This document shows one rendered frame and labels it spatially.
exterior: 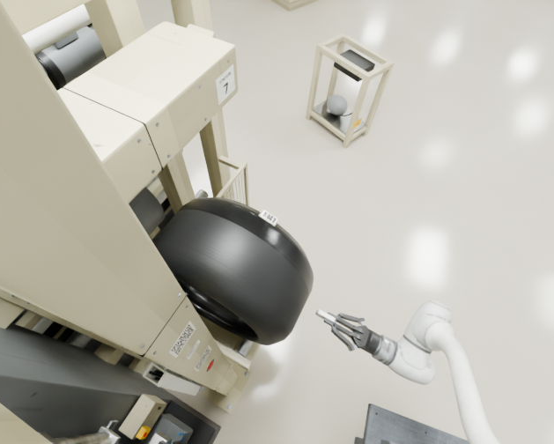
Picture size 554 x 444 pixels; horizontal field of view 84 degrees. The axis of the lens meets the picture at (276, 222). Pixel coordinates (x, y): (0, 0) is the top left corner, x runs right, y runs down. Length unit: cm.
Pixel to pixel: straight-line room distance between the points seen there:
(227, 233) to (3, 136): 70
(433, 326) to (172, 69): 108
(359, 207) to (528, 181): 179
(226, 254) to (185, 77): 47
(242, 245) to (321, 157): 238
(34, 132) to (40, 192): 5
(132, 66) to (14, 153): 68
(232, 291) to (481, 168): 323
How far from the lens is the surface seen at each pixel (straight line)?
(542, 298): 322
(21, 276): 34
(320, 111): 348
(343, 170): 311
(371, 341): 119
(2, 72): 26
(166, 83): 86
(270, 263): 90
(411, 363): 123
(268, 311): 91
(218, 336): 149
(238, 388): 225
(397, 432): 171
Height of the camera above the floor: 225
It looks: 58 degrees down
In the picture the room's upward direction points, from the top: 5 degrees clockwise
